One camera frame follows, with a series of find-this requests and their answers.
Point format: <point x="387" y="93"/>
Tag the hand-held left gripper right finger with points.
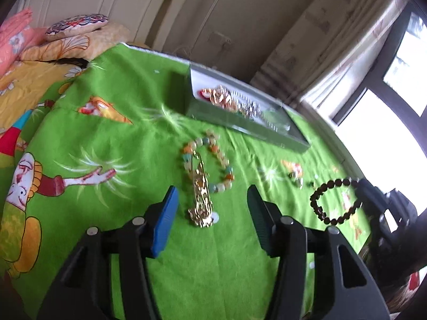
<point x="262" y="221"/>

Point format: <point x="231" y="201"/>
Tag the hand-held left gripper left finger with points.
<point x="165" y="220"/>

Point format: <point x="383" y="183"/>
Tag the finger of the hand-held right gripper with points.
<point x="365" y="188"/>

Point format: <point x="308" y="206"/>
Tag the gold figure pendant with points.
<point x="201" y="190"/>

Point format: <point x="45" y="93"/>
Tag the gold charm cluster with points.
<point x="220" y="96"/>

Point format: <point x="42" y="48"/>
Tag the small white bead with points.
<point x="215" y="218"/>

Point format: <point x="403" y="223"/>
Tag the green printed bedsheet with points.
<point x="133" y="146"/>

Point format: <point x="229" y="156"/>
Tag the dark framed window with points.
<point x="383" y="80"/>

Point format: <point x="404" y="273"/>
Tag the patterned curtain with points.
<point x="333" y="40"/>

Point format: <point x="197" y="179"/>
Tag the yellow printed bedsheet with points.
<point x="30" y="86"/>

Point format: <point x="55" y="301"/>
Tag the beige floral pillow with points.
<point x="100" y="40"/>

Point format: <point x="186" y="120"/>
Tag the embroidered round pillow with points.
<point x="76" y="25"/>

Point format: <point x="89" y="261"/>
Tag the pink folded quilt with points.
<point x="13" y="40"/>

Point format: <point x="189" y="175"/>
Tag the wall socket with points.
<point x="220" y="38"/>

